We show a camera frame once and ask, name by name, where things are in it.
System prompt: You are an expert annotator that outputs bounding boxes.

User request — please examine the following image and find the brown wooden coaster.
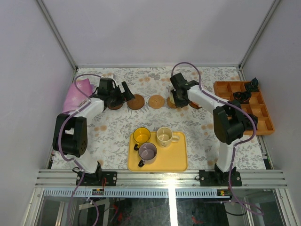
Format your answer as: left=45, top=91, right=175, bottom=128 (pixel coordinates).
left=127, top=94, right=145, bottom=110
left=108, top=104, right=123, bottom=110
left=189, top=102, right=202, bottom=109

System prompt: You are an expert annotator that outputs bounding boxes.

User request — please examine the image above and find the white mug green handle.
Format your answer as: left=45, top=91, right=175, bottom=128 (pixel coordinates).
left=168, top=88, right=175, bottom=104

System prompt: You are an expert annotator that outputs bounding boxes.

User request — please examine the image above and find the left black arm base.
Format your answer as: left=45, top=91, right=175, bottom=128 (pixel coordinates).
left=72, top=163, right=118, bottom=187

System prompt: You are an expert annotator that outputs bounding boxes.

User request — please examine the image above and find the yellow glass mug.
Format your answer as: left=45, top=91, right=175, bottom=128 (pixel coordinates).
left=133, top=127, right=151, bottom=151

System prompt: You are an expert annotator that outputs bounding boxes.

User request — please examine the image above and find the black bundle lower compartment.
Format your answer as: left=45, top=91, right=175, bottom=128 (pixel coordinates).
left=246, top=114, right=258, bottom=130

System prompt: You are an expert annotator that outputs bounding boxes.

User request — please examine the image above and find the aluminium front rail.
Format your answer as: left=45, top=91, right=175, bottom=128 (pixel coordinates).
left=35, top=169, right=287, bottom=189

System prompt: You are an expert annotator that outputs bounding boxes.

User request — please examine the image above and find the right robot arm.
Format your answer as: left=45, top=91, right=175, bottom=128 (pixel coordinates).
left=170, top=73, right=256, bottom=186

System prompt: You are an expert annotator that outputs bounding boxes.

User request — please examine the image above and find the woven rattan coaster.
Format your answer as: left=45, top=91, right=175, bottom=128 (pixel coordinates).
left=148, top=95, right=165, bottom=109
left=166, top=97, right=177, bottom=109

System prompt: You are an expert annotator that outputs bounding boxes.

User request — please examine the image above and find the woven rattan coaster front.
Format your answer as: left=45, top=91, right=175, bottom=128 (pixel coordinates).
left=148, top=95, right=165, bottom=109

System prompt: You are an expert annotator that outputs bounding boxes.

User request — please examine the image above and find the purple snowflake cloth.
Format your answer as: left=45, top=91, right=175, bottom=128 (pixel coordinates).
left=62, top=79, right=93, bottom=113

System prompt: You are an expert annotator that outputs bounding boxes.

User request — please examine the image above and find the woven rattan coaster back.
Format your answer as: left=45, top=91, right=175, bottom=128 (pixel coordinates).
left=166, top=97, right=177, bottom=109

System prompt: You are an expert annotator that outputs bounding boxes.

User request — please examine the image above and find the black bundle top compartment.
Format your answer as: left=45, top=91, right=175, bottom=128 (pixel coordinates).
left=245, top=77, right=259, bottom=93

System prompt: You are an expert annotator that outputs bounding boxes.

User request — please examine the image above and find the orange compartment organizer tray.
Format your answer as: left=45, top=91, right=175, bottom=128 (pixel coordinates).
left=213, top=81, right=275, bottom=136

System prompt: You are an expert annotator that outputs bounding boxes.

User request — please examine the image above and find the black bundle middle compartment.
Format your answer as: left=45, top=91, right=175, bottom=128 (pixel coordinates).
left=233, top=91, right=252, bottom=104

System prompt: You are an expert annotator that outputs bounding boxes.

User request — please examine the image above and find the purple ceramic mug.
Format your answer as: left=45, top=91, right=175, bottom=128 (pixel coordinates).
left=138, top=143, right=157, bottom=168

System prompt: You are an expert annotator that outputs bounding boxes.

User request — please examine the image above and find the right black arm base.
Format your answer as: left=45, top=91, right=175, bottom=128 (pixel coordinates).
left=198, top=164, right=242, bottom=187

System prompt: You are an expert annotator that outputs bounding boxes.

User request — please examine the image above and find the yellow plastic tray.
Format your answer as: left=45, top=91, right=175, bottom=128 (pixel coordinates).
left=127, top=131, right=188, bottom=172

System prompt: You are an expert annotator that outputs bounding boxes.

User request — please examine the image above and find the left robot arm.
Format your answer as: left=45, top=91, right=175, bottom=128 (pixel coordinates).
left=52, top=75, right=135, bottom=186

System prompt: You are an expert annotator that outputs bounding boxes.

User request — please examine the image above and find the black bundle compartment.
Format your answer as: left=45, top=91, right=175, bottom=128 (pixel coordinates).
left=233, top=91, right=252, bottom=104
left=245, top=77, right=259, bottom=93
left=246, top=114, right=258, bottom=130

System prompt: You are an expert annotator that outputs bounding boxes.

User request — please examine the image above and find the cream ceramic mug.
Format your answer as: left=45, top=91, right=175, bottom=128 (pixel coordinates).
left=156, top=127, right=180, bottom=148

